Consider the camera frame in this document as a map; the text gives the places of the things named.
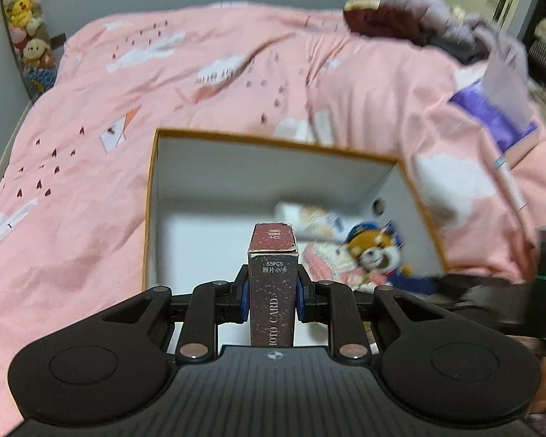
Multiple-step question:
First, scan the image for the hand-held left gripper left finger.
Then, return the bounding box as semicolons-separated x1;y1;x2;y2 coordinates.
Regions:
102;265;251;366

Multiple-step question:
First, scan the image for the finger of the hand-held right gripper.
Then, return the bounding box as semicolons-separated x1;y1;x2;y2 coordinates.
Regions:
437;273;480;312

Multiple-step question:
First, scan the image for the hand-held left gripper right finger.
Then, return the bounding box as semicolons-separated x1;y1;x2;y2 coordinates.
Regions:
296;265;443;366

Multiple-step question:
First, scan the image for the dark red card box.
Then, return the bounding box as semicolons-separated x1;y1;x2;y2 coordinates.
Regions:
247;223;300;349

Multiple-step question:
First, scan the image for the orange cardboard box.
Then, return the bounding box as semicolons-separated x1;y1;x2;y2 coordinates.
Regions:
142;128;451;299

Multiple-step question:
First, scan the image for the pink knitted doll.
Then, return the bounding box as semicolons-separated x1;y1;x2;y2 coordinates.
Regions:
300;241;384;290

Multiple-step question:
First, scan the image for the white printed tube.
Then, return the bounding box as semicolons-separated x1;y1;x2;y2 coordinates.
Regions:
273;201;347;242

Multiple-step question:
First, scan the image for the red panda plush toy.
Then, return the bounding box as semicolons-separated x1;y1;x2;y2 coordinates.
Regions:
343;222;438;293

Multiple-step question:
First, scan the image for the purple tissue packet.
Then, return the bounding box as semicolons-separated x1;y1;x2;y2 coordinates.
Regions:
450;77;540;154

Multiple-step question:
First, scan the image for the pink printed blanket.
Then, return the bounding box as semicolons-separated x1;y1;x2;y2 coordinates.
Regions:
0;2;546;422

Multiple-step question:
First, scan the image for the white tissue sheet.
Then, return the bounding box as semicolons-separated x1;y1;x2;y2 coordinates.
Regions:
481;51;536;132

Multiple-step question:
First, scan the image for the grey and maroon clothes pile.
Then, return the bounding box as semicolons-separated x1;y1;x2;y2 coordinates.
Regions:
343;0;531;83

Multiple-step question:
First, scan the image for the dark red cloth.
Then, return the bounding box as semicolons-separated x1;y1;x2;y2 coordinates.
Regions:
343;2;394;38

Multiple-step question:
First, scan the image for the hanging column of plush toys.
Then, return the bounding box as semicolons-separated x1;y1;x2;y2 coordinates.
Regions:
0;0;58;102

